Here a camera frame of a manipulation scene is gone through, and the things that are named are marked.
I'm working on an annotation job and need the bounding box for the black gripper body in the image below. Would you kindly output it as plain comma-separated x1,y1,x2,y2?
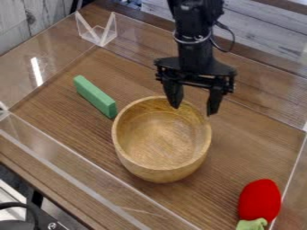
153,41,236,95

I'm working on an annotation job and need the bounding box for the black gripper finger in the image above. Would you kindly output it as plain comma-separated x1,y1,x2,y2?
206,85,222,116
161,79,182,109

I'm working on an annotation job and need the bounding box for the black cable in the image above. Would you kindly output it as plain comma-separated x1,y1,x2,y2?
208,21,237,54

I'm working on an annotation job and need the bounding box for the green rectangular block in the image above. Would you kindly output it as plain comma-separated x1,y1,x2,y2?
73,75,117,119

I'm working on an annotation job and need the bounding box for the wooden bowl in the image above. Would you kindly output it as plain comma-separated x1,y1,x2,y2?
112,96,212,183

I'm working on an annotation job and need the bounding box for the red plush strawberry toy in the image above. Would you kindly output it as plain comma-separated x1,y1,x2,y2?
234,179,281,230

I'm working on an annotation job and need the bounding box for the clear acrylic tray enclosure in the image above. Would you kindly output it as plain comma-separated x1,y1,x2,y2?
0,16,307,230

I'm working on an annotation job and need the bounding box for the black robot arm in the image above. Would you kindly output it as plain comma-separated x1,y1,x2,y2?
153,0,236,116

